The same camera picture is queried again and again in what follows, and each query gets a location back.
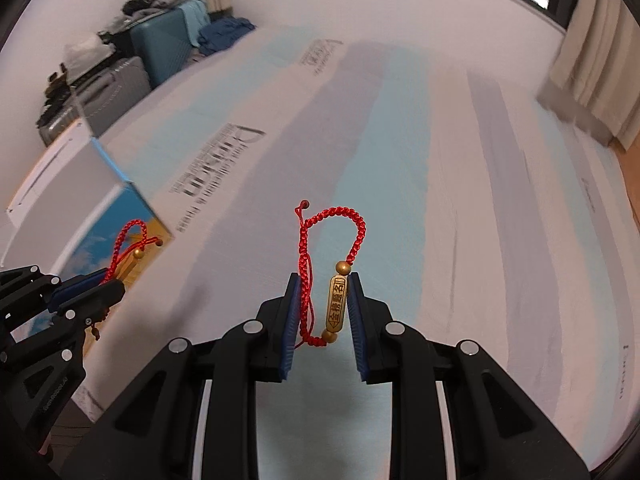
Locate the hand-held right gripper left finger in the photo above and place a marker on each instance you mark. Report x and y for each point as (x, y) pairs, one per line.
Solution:
(292, 320)

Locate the light blue cloth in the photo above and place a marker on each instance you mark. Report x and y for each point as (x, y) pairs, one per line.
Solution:
(195, 17)

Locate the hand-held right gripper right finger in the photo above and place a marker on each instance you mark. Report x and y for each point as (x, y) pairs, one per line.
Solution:
(357, 325)

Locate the blue suitcase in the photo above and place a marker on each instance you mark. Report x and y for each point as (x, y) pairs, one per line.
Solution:
(165, 45)

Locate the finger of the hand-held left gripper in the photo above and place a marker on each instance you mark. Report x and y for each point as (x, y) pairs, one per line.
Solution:
(80, 285)
(95, 300)

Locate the silver suitcase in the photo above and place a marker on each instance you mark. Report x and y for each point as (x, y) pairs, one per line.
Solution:
(110, 90)

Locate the white plastic bag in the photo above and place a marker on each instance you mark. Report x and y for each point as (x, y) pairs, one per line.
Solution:
(82, 52)

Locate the white and blue cardboard box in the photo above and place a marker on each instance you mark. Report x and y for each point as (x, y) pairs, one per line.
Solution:
(75, 185)

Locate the wooden panel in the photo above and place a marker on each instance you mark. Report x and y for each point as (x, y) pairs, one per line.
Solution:
(627, 170)

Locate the blue clothes pile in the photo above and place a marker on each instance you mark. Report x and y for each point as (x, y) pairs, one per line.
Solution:
(225, 35)

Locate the dark and grey clothes heap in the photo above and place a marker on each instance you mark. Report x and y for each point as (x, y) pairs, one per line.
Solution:
(150, 0)

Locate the long beige curtain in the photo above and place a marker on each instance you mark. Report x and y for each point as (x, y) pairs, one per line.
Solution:
(595, 60)

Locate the striped printed bed sheet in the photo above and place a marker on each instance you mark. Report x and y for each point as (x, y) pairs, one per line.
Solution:
(400, 160)

